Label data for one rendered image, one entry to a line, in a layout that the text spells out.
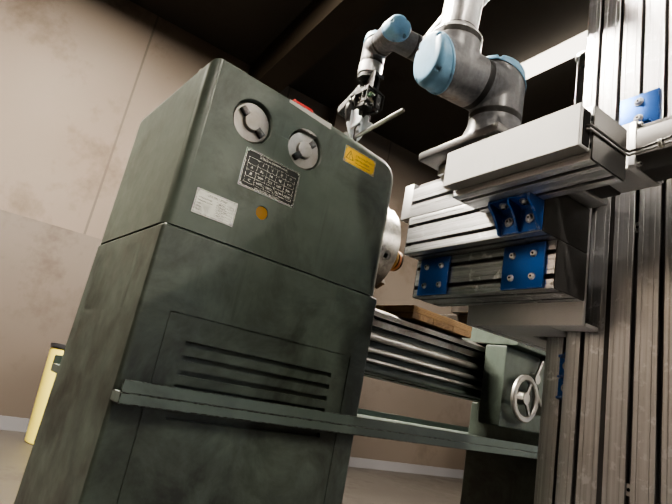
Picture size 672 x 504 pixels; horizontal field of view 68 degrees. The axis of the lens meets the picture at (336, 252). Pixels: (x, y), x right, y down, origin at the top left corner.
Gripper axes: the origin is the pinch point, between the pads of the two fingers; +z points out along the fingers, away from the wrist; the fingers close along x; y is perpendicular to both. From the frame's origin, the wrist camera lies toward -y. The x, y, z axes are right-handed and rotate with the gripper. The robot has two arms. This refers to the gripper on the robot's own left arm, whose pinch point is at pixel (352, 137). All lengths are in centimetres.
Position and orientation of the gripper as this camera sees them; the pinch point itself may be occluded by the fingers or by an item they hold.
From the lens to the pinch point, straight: 155.9
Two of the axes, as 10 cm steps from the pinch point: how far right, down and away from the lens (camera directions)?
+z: -1.9, 9.5, -2.6
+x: 7.5, 3.1, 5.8
